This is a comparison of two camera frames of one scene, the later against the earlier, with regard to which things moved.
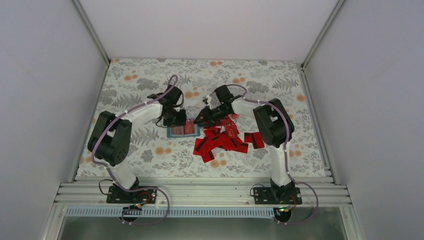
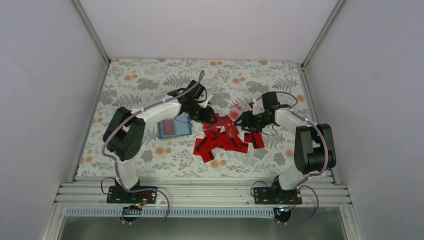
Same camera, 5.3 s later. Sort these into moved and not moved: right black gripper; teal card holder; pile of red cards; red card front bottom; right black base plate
Moved: right black gripper; teal card holder
Not moved: right black base plate; red card front bottom; pile of red cards
